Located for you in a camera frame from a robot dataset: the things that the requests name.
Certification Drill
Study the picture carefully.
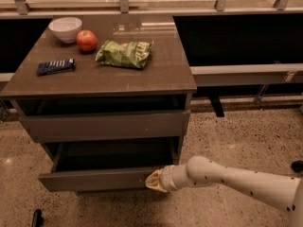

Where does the grey drawer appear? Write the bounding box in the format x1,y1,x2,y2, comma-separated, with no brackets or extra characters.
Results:
20,110,190,143
39,137,177,193

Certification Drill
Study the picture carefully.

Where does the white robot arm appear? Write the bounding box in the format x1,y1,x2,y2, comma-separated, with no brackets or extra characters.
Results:
145,156,303,227

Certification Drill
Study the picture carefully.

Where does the black cabinet caster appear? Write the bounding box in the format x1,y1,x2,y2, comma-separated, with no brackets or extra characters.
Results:
31,209,44,227

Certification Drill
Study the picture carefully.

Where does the green chip bag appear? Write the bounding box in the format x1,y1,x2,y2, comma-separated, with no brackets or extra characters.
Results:
95,40,152,70

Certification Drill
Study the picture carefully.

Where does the black wheel on floor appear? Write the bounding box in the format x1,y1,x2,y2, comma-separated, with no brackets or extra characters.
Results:
291,160,303,173

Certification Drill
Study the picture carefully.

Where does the red apple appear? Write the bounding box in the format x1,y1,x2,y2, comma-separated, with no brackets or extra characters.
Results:
76,30,98,52

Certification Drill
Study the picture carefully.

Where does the dark blue snack bar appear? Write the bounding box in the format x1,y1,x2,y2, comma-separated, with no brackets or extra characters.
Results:
37,59,76,76

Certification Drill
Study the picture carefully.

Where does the white ceramic bowl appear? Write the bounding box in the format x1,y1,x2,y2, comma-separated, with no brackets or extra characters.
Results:
48,17,82,44

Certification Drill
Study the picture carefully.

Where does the grey horizontal bench rail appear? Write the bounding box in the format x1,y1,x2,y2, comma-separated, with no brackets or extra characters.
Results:
190,63,303,87

